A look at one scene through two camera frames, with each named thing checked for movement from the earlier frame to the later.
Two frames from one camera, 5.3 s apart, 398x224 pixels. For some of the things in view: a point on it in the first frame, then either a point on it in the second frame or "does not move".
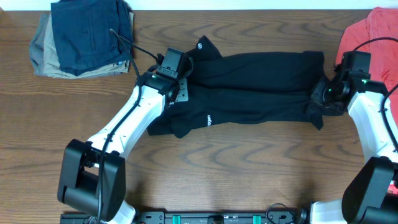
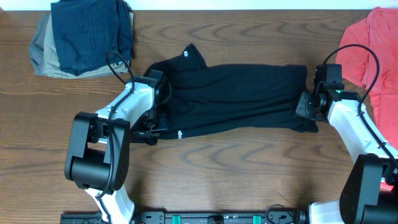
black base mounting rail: [161, 217] does not move
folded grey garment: [37, 45] does not move
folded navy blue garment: [92, 34] does not move
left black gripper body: [182, 90] → [152, 131]
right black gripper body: [319, 94] → [303, 106]
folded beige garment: [51, 67] does not move
